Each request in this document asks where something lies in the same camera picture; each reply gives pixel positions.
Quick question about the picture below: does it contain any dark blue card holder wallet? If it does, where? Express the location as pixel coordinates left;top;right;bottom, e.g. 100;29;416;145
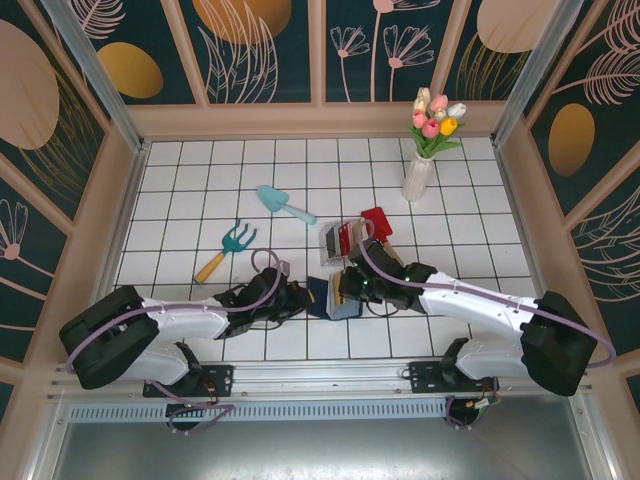
304;274;364;322

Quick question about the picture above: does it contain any clear acrylic card stand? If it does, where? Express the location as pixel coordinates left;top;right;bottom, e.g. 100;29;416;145
318;218;365;270

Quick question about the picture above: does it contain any light blue toy trowel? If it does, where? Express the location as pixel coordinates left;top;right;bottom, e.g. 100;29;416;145
257;184;319;227

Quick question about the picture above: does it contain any white ribbed vase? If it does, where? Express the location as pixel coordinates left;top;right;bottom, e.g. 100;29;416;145
402;152;435;202

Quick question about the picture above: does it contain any tulip bouquet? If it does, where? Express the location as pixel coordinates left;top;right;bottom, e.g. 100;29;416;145
407;87;469;161

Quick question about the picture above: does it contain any red shovel wooden handle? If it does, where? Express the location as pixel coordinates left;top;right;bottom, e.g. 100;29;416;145
360;207;404;266

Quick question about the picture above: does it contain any teal rake wooden handle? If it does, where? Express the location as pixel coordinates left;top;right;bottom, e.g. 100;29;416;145
193;218;259;286

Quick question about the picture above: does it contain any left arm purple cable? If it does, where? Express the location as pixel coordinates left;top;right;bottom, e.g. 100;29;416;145
66;247;287;436

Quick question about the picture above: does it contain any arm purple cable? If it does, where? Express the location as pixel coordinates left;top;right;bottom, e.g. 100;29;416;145
66;247;287;436
354;219;617;431

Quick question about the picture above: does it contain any aluminium front rail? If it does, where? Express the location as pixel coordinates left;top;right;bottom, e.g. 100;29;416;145
47;355;595;401

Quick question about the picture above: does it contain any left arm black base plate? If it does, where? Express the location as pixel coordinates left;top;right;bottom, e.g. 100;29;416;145
143;364;235;399

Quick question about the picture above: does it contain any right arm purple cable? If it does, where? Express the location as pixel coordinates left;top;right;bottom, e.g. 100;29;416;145
354;219;617;431

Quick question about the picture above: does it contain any grey slotted cable duct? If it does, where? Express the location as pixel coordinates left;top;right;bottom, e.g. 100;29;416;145
67;399;449;424

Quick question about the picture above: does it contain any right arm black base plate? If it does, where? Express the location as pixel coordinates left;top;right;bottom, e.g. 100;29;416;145
408;359;501;395

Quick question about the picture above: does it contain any aluminium corner post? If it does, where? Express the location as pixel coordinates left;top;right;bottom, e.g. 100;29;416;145
491;0;587;147
39;0;151;152

